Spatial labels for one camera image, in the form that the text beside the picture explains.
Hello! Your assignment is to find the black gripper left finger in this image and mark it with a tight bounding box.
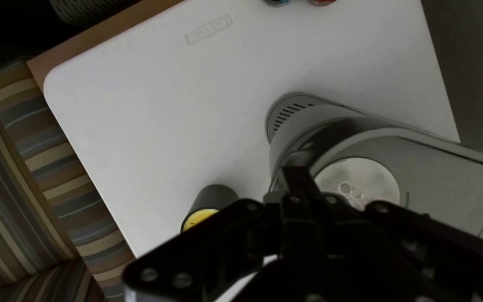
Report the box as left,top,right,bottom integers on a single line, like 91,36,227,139
278,164,306,209

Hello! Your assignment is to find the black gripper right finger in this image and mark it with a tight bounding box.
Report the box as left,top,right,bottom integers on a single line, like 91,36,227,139
301,164,326,209

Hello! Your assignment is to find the black cylinder with yellow end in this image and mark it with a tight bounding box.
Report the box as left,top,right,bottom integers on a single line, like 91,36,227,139
179,182,241,234

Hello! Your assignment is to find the clear rectangular sticker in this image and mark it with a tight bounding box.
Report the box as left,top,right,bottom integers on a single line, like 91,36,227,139
182,11,234,48

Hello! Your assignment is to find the black mesh chair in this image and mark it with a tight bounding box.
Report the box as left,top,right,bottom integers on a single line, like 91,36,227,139
46,0,142,26

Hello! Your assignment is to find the large striped sofa cushion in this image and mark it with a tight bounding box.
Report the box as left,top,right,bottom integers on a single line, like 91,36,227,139
0,105,78,281

